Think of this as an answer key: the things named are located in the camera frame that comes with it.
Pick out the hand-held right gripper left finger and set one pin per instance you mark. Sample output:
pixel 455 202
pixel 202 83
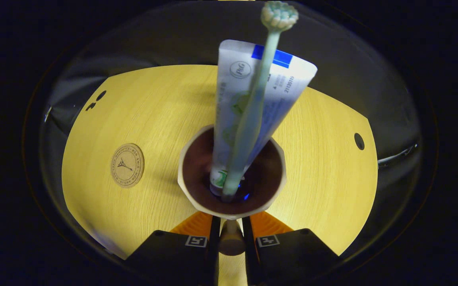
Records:
pixel 215 246

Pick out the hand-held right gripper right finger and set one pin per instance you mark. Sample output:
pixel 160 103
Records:
pixel 249 246

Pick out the beige cup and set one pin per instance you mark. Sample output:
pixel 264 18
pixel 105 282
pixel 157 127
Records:
pixel 268 178

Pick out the round beige coaster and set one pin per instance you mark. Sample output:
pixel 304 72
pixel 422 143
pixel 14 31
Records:
pixel 127 165

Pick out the light green toothbrush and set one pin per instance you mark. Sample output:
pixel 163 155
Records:
pixel 249 127

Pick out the white toothpaste tube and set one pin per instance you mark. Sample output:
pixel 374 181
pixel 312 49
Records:
pixel 284 87

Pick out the thin white strip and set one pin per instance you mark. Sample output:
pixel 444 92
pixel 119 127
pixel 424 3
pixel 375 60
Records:
pixel 396 155

